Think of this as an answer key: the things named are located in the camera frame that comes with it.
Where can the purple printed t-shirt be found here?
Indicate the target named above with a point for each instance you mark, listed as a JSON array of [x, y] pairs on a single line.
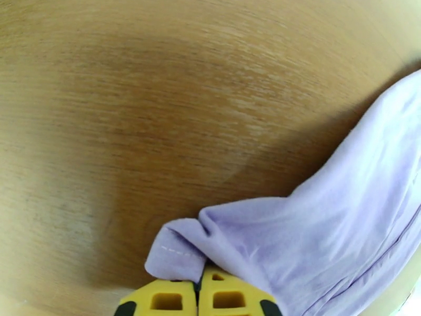
[[322, 226]]

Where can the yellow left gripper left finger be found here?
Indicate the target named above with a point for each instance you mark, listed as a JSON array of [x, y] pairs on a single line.
[[164, 300]]

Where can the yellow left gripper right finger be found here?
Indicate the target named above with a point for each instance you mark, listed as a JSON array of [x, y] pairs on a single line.
[[230, 298]]

